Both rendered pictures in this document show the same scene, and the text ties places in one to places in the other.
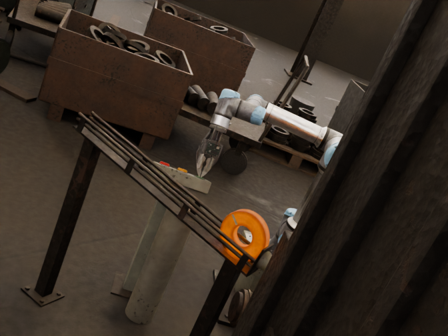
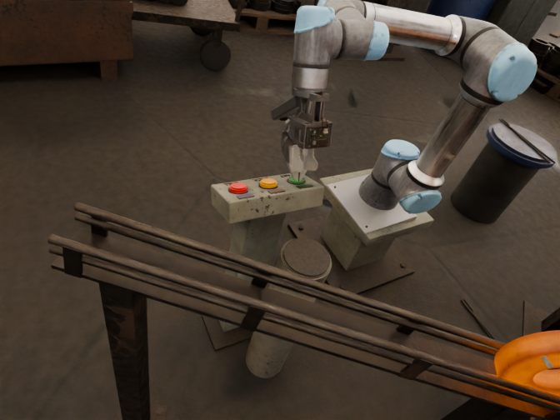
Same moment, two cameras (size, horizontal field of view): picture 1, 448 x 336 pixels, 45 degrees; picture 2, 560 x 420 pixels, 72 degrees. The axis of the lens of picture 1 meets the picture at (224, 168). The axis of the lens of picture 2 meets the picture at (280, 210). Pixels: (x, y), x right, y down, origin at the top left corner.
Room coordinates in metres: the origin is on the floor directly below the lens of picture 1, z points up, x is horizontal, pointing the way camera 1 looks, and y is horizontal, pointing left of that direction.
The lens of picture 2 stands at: (1.39, 0.42, 1.17)
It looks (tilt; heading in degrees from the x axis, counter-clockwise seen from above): 42 degrees down; 333
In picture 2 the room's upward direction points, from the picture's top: 17 degrees clockwise
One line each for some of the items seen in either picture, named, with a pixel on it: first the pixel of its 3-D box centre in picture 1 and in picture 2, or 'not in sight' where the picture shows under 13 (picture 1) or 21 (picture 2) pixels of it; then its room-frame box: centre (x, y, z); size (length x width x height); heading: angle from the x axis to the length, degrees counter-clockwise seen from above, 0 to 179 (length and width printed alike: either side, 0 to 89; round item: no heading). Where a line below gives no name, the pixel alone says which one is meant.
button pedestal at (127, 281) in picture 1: (157, 231); (247, 263); (2.03, 0.15, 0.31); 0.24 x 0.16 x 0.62; 101
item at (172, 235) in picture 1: (160, 264); (282, 316); (1.88, 0.08, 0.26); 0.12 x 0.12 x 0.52
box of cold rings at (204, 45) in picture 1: (191, 55); not in sight; (5.57, 0.77, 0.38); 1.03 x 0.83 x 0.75; 104
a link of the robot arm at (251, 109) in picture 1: (251, 111); (355, 37); (2.14, -0.01, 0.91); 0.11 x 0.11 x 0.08; 0
